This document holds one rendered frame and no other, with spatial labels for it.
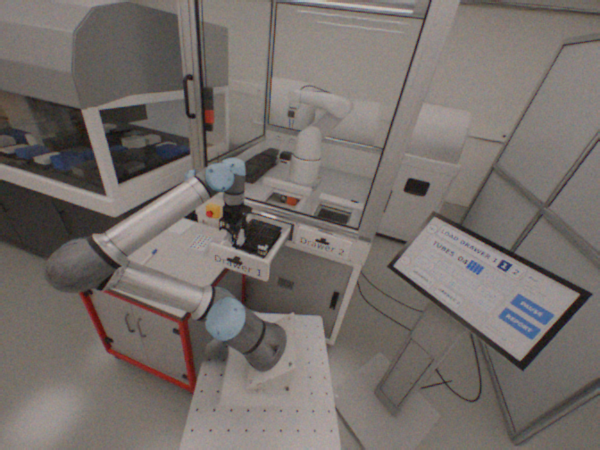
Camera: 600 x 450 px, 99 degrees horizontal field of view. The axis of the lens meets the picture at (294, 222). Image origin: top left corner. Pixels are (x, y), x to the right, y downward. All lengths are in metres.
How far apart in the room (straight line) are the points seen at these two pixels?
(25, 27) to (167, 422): 1.92
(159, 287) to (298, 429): 0.58
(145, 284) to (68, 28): 1.09
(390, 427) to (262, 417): 1.05
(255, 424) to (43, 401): 1.38
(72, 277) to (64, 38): 1.06
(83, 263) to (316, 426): 0.76
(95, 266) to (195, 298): 0.32
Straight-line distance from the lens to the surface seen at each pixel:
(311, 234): 1.34
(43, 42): 1.64
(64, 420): 2.00
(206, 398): 1.00
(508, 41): 4.53
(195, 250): 1.40
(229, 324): 0.80
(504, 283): 1.16
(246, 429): 0.96
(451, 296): 1.15
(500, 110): 4.60
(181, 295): 0.89
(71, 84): 1.52
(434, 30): 1.12
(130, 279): 0.86
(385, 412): 1.90
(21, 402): 2.15
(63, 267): 0.74
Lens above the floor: 1.67
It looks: 33 degrees down
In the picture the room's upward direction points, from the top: 9 degrees clockwise
